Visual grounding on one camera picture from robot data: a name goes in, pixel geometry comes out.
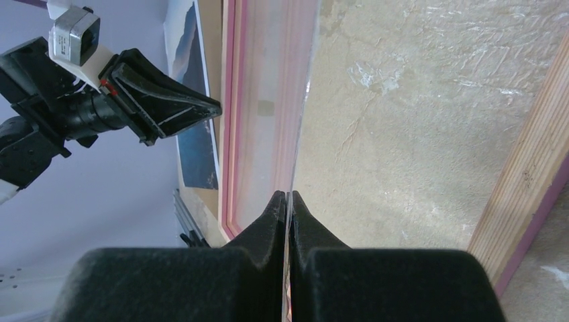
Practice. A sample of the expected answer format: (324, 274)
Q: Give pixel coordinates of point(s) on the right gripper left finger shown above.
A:
(241, 281)

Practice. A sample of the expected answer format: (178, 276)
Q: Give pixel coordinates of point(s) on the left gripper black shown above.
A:
(50, 99)

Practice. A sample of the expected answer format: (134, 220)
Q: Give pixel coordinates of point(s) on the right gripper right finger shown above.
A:
(333, 282)

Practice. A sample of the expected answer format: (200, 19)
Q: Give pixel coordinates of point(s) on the seascape photo print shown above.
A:
(185, 52)

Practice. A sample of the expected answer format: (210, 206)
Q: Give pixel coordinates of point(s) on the pink wooden picture frame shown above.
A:
(403, 124)

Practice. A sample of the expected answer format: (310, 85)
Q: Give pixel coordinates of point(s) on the clear acrylic glass sheet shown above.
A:
(268, 49)

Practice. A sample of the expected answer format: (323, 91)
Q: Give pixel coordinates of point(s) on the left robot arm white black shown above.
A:
(26, 159)

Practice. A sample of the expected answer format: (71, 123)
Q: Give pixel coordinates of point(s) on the brown cardboard backing board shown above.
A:
(211, 23)

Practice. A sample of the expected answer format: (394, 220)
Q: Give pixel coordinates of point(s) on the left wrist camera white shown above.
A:
(74, 42)

